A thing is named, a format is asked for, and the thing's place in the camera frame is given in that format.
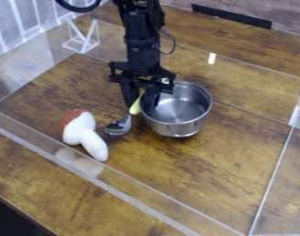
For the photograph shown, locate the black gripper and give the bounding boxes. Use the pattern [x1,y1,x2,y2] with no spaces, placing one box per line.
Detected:
[109,37,176,112]

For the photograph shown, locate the small steel pot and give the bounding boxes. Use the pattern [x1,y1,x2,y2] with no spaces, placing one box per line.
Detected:
[140,81,213,137]

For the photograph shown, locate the green handled metal spoon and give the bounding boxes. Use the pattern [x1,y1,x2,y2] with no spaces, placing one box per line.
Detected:
[105,92,144,136]

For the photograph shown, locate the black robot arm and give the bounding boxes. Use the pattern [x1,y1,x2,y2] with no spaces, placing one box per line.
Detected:
[109,0,176,113]

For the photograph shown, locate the white red plush mushroom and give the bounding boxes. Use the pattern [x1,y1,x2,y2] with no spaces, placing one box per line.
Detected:
[60,109,109,161]

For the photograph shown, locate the black bar on table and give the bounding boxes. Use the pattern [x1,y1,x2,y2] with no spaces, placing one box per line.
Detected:
[192,4,274,29]

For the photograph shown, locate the clear acrylic triangular bracket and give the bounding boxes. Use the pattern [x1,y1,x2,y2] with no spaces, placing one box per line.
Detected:
[62,19,101,53]

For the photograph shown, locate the clear acrylic enclosure wall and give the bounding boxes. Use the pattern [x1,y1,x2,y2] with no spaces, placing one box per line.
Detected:
[0,22,300,235]

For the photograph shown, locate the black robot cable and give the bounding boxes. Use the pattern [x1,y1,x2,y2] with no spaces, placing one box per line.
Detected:
[56,0,179,56]

